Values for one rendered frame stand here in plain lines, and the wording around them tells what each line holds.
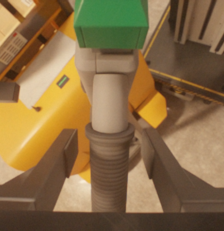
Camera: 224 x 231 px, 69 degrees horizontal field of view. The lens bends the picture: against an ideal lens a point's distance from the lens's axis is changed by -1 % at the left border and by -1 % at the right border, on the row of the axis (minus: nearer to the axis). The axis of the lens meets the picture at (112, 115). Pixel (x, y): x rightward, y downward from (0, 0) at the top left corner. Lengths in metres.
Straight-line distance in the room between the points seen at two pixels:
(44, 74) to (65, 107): 0.19
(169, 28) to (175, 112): 0.68
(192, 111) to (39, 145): 1.22
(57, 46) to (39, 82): 0.19
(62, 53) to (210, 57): 1.00
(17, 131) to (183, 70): 1.10
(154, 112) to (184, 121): 0.42
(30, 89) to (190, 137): 1.23
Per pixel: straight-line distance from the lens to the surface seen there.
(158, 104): 1.17
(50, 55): 0.87
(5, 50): 0.89
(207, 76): 1.31
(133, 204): 1.56
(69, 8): 0.95
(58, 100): 0.75
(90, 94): 0.16
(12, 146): 0.86
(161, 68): 1.31
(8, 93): 0.26
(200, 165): 1.52
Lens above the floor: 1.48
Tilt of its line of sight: 70 degrees down
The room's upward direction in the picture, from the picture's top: 52 degrees counter-clockwise
